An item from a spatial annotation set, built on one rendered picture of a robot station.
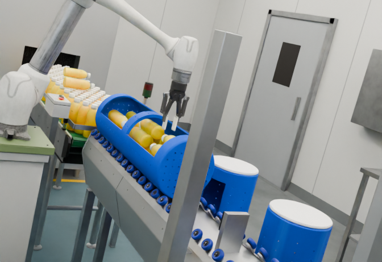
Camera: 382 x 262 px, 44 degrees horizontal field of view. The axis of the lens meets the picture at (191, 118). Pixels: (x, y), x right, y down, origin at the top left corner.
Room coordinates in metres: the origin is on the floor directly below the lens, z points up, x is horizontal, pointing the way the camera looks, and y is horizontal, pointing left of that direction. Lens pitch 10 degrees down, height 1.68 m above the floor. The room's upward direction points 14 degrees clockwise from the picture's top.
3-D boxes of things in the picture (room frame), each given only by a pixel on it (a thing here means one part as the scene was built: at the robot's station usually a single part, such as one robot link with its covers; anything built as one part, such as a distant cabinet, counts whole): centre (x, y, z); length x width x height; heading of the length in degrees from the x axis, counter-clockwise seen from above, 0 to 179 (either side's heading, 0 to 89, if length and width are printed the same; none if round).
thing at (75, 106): (2.93, 0.72, 1.00); 0.07 x 0.07 x 0.19
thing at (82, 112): (2.90, 0.66, 1.00); 0.07 x 0.07 x 0.19
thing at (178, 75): (2.22, 0.09, 1.46); 0.09 x 0.09 x 0.06
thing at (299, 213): (1.99, -0.56, 1.03); 0.28 x 0.28 x 0.01
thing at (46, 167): (2.83, 0.81, 0.50); 0.04 x 0.04 x 1.00; 31
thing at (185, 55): (2.23, 0.09, 1.57); 0.13 x 0.11 x 0.16; 9
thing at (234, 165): (2.53, -0.29, 1.03); 0.28 x 0.28 x 0.01
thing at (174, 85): (2.22, 0.09, 1.39); 0.08 x 0.07 x 0.09; 121
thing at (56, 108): (2.83, 0.81, 1.05); 0.20 x 0.10 x 0.10; 31
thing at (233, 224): (1.67, -0.24, 1.00); 0.10 x 0.04 x 0.15; 121
